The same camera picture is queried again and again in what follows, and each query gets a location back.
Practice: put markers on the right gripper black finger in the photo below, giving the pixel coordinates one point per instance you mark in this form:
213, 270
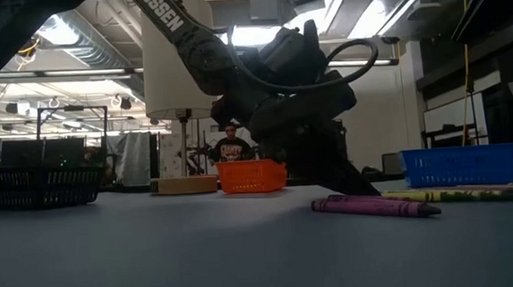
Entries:
473, 6

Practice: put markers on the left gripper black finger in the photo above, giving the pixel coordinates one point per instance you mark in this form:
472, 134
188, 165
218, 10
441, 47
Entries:
326, 166

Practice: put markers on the yellow-wrapped green crayon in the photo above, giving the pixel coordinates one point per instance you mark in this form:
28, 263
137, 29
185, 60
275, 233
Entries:
450, 195

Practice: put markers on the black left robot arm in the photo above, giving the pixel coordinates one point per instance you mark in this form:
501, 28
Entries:
171, 23

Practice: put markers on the background black robot arm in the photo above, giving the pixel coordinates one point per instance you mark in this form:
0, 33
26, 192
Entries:
194, 163

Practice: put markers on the black dome object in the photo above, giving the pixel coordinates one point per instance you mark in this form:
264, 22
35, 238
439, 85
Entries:
372, 170

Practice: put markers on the grey box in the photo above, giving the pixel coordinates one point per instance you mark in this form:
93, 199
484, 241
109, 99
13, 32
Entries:
393, 163

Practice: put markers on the person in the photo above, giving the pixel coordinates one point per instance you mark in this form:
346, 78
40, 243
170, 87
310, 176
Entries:
231, 150
92, 156

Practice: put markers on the orange plastic basket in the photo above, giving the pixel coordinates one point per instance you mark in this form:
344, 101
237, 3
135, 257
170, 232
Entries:
250, 176

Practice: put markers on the long ceiling light bar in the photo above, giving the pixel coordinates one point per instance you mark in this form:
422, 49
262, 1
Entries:
75, 73
388, 61

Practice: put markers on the grey ceiling unit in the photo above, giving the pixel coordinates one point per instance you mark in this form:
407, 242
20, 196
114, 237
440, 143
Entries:
269, 7

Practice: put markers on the white board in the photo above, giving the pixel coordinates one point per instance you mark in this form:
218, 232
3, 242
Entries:
449, 114

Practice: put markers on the white shade wooden base lamp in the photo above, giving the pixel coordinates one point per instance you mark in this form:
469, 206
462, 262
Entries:
161, 78

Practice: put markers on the blue plastic basket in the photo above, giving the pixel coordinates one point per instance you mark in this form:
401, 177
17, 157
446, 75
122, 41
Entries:
462, 165

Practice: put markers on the grey fabric cover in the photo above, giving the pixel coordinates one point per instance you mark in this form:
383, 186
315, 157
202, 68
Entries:
131, 161

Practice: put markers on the blue-grey table mat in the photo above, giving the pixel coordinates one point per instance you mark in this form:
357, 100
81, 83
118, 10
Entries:
156, 259

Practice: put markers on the black plastic basket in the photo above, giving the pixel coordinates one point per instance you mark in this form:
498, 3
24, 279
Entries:
37, 186

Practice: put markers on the row of black monitors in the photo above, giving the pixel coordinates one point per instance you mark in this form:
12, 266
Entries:
22, 153

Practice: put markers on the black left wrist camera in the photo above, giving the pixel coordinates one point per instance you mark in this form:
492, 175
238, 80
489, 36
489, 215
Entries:
295, 50

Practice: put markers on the ceiling dome camera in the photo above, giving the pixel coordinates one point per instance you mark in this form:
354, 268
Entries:
390, 40

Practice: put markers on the silver ventilation duct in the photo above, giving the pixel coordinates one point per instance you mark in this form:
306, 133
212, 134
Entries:
91, 46

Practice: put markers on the black metal frame stand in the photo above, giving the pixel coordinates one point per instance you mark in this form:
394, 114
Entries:
73, 108

